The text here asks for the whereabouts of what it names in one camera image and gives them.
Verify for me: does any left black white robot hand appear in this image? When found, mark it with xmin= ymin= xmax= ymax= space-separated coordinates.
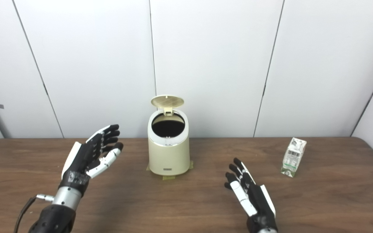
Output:
xmin=59 ymin=124 xmax=124 ymax=196

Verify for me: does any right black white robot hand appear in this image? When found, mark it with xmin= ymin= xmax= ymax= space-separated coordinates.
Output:
xmin=224 ymin=158 xmax=278 ymax=233

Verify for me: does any white green milk carton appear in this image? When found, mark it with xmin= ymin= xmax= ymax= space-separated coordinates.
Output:
xmin=281 ymin=137 xmax=307 ymax=178

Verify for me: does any cream-colored bin body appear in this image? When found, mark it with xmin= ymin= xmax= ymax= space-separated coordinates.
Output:
xmin=147 ymin=109 xmax=190 ymax=176

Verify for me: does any cream round bin lid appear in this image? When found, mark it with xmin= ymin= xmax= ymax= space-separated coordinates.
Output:
xmin=151 ymin=95 xmax=185 ymax=116

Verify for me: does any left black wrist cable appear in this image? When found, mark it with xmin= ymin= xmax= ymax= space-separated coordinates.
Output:
xmin=13 ymin=194 xmax=55 ymax=233

